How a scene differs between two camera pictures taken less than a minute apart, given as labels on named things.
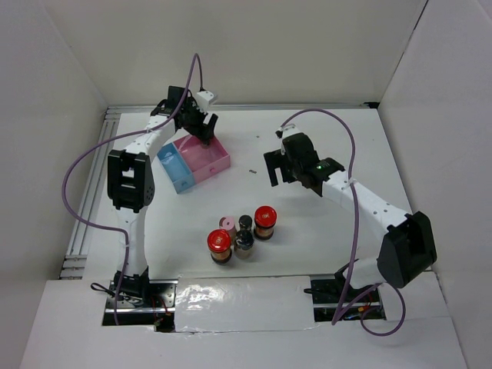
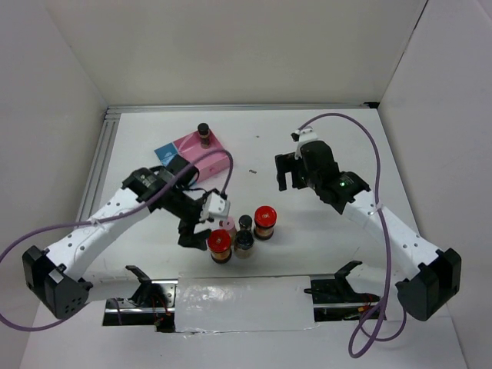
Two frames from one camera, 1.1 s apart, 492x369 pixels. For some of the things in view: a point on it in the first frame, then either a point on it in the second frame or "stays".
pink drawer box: x=203 y=162 stays
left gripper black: x=201 y=131 to x=187 y=237
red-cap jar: x=265 y=217 stays
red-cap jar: x=219 y=245 stays
